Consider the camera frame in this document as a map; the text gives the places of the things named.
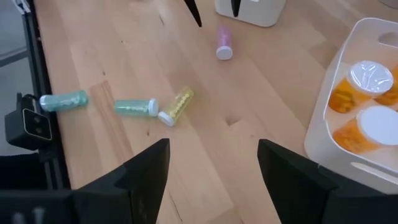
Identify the teal pill bottle film-wrapped cap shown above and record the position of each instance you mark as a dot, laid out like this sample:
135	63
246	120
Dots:
65	101

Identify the teal pill bottle white cap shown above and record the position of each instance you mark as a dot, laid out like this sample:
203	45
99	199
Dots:
133	107

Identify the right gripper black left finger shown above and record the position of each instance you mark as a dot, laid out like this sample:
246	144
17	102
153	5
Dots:
124	199

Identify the yellow pill bottle white cap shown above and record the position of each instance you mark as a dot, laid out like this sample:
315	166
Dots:
177	104

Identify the black table-level camera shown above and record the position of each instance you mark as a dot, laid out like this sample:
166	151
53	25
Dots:
31	124

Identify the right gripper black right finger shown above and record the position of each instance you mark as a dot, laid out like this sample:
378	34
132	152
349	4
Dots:
304	199

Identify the orange pill bottle film-wrapped cap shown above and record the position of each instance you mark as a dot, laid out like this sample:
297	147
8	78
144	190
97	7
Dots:
370	76

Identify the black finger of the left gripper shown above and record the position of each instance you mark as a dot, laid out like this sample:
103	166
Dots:
235	6
193	11

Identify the pink pill bottle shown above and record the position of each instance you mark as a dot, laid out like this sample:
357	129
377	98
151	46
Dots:
224	40

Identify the white plastic bin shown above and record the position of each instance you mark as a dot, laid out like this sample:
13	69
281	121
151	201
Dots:
264	12
317	146

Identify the black table frame rail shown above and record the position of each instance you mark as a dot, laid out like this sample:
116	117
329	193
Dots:
40	62

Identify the orange pill bottle plain cap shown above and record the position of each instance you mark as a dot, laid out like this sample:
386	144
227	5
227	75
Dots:
390	98
379	124

